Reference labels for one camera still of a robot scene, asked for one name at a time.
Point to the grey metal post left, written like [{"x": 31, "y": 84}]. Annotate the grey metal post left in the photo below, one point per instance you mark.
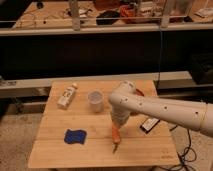
[{"x": 75, "y": 14}]

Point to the black and red small box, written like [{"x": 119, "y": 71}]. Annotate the black and red small box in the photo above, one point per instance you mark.
[{"x": 149, "y": 124}]

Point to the white plastic bottle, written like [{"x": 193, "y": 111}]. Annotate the white plastic bottle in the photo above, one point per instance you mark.
[{"x": 67, "y": 96}]

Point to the wooden table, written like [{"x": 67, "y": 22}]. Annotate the wooden table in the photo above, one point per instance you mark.
[{"x": 136, "y": 149}]

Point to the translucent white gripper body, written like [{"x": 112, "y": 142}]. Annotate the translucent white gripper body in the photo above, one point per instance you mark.
[{"x": 119, "y": 116}]

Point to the orange pepper with green stem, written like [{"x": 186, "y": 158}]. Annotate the orange pepper with green stem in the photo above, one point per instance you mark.
[{"x": 116, "y": 137}]

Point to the grey metal post right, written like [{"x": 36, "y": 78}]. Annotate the grey metal post right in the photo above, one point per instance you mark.
[{"x": 169, "y": 4}]

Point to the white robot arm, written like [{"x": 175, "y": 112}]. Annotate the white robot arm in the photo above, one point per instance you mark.
[{"x": 196, "y": 116}]

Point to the grey metal post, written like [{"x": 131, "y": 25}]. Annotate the grey metal post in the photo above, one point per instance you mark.
[
  {"x": 75, "y": 14},
  {"x": 169, "y": 4}
]

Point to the black object on bench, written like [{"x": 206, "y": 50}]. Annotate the black object on bench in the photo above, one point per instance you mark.
[{"x": 108, "y": 17}]

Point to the blue sponge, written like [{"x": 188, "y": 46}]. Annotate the blue sponge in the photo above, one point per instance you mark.
[{"x": 75, "y": 136}]

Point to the clear plastic cup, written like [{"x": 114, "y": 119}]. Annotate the clear plastic cup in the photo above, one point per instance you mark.
[{"x": 95, "y": 100}]

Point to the red object on bench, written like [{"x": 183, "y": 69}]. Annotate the red object on bench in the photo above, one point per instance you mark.
[{"x": 128, "y": 14}]

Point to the orange ceramic bowl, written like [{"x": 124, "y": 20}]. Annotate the orange ceramic bowl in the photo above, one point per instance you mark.
[{"x": 140, "y": 93}]

